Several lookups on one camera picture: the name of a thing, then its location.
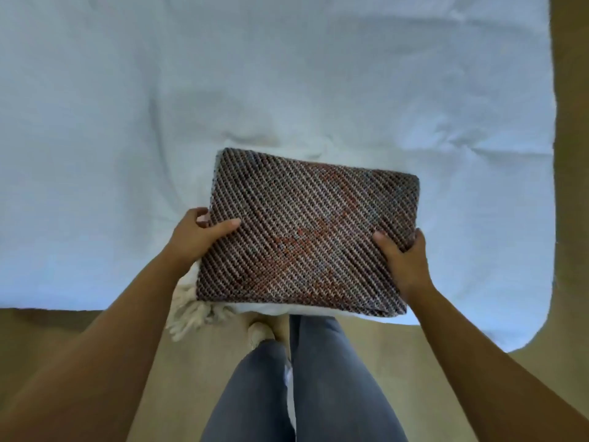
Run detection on brown woven fringed blanket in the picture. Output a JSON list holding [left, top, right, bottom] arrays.
[[167, 148, 420, 342]]

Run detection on person's left forearm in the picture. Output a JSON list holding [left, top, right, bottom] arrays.
[[0, 246, 196, 442]]

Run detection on person's blue jeans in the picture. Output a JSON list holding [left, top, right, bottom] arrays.
[[201, 315, 408, 442]]

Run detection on person's beige shoe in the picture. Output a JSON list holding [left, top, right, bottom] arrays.
[[247, 321, 277, 351]]

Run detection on person's right hand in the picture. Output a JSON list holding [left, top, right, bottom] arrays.
[[372, 228, 433, 297]]

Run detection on white bed sheet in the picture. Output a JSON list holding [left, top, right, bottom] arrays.
[[0, 0, 557, 354]]

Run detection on person's left hand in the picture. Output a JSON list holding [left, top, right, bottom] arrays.
[[167, 207, 242, 268]]

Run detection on person's right forearm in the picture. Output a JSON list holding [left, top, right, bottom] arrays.
[[405, 283, 589, 442]]

